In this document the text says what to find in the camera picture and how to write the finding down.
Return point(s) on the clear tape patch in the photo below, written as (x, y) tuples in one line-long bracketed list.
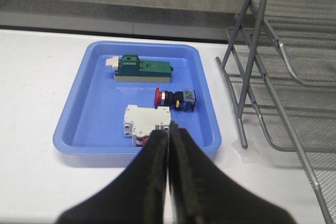
[(249, 155)]

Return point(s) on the white circuit breaker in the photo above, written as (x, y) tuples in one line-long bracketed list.
[(139, 122)]

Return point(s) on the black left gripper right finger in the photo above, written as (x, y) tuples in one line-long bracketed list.
[(204, 194)]

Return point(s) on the mesh tray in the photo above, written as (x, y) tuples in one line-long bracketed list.
[(310, 109), (303, 33)]

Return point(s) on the dark granite counter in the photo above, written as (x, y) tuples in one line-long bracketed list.
[(115, 20)]

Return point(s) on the green electrical switch block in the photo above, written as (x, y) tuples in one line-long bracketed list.
[(130, 68)]

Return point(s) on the blue plastic tray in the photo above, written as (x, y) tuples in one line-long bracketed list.
[(92, 118)]

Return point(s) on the red emergency stop button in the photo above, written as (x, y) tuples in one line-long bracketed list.
[(181, 100)]

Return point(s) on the silver rack frame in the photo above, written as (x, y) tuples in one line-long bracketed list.
[(236, 67)]

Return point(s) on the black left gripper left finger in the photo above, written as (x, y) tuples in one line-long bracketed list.
[(137, 195)]

